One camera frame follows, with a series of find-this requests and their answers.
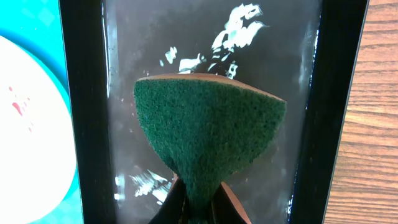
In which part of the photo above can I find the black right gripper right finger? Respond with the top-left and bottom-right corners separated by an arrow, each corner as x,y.
211,184 -> 243,224

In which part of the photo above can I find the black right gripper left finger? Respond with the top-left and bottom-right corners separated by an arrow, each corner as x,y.
149,179 -> 188,224

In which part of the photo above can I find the green scrub sponge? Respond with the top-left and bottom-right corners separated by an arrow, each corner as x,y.
134,74 -> 287,223

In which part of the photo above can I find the light blue plate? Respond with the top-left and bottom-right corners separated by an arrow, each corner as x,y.
1,37 -> 76,223

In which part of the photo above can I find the black water tray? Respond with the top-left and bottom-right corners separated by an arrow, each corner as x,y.
60,0 -> 368,223

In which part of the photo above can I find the teal plastic tray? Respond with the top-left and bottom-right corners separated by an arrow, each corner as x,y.
1,0 -> 83,223

